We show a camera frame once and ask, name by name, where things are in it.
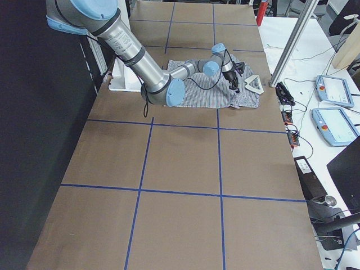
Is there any orange black connector block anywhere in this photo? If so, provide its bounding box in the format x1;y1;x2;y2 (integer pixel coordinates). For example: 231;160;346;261
287;129;300;149

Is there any teach pendant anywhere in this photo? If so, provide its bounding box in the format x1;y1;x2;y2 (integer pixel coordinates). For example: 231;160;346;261
316;75;354;108
311;107;359;147

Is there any striped polo shirt white collar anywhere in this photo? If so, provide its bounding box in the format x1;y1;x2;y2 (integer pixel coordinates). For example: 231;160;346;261
177;64;260;109

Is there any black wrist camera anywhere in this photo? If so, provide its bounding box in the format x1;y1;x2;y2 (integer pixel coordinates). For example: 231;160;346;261
233;62;246;76

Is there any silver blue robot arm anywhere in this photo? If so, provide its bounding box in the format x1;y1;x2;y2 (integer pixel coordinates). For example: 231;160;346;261
46;1;239;106

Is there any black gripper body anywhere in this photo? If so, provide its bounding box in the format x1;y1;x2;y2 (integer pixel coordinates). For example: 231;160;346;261
224;70;239;84

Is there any black clamp tool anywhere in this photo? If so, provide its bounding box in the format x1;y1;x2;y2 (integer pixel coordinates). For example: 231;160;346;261
276;82;296;106

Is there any near teach pendant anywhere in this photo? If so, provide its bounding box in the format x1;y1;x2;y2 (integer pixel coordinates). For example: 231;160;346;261
311;107;359;147

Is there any black box white label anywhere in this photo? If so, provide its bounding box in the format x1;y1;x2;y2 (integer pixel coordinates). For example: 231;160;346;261
294;156;327;200

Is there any red cylinder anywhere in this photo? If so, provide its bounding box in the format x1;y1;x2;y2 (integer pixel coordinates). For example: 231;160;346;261
256;0;268;26

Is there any black monitor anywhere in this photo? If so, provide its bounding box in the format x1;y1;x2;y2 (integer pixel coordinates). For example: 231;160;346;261
327;137;360;214

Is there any far teach pendant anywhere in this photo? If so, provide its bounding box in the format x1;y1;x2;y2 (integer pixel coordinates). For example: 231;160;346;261
316;75;354;108

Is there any aluminium frame post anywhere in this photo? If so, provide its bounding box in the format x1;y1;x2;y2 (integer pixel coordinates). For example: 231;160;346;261
269;0;319;87

